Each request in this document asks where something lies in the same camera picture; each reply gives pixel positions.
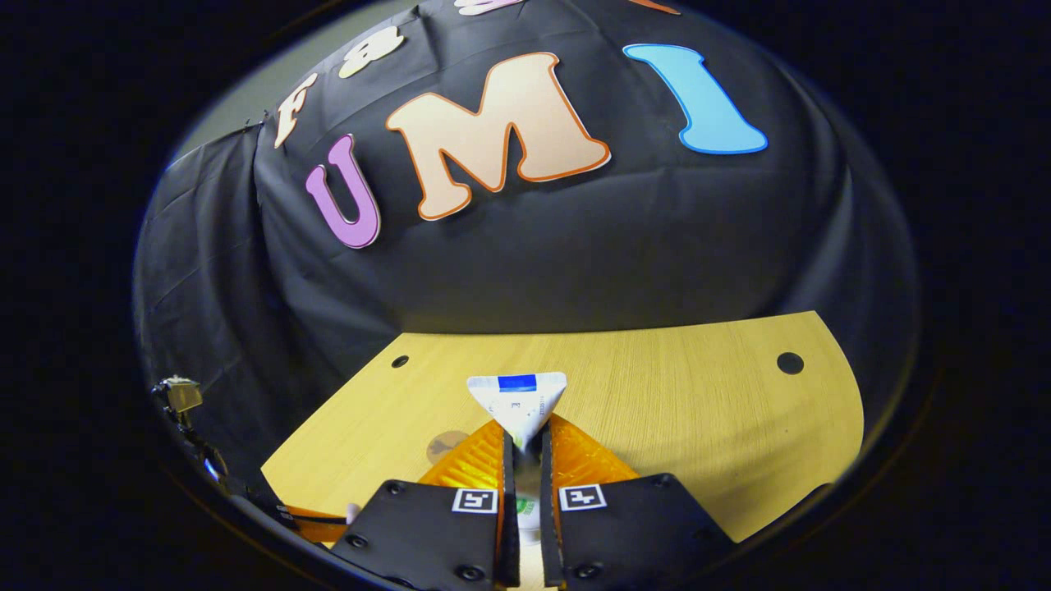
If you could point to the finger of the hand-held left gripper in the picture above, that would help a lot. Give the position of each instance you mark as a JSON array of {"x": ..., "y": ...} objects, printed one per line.
[{"x": 316, "y": 527}]

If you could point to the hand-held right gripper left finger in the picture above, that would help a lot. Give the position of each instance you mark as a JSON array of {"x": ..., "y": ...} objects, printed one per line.
[{"x": 509, "y": 509}]

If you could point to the white toothpaste tube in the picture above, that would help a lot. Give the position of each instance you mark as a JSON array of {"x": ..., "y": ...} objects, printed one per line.
[{"x": 517, "y": 402}]

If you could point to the black backdrop cloth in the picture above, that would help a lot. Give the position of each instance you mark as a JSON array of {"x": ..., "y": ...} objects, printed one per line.
[{"x": 616, "y": 246}]

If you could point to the round brown coaster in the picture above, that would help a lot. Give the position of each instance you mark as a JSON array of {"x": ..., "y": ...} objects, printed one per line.
[{"x": 443, "y": 447}]

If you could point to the small metal clip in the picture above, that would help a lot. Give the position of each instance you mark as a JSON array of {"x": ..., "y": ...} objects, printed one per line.
[{"x": 250, "y": 125}]

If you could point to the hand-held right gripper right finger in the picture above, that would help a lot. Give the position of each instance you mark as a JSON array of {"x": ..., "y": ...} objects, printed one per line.
[{"x": 548, "y": 509}]

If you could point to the wooden desktop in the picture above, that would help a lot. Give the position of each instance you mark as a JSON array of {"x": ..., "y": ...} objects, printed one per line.
[{"x": 698, "y": 410}]

